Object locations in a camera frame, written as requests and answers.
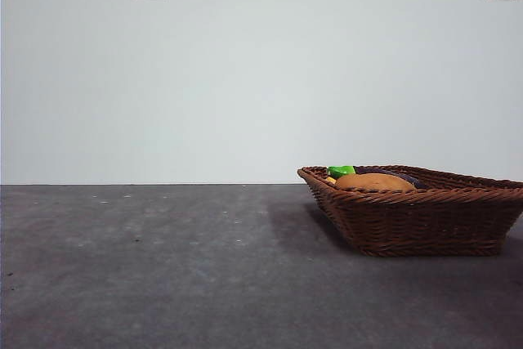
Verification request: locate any purple eggplant with green stem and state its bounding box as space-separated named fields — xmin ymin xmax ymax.
xmin=326 ymin=164 xmax=424 ymax=190

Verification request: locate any brown potato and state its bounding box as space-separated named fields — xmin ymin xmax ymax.
xmin=335 ymin=172 xmax=417 ymax=193

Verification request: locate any brown wicker basket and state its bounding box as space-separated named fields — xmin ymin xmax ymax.
xmin=297 ymin=164 xmax=523 ymax=258

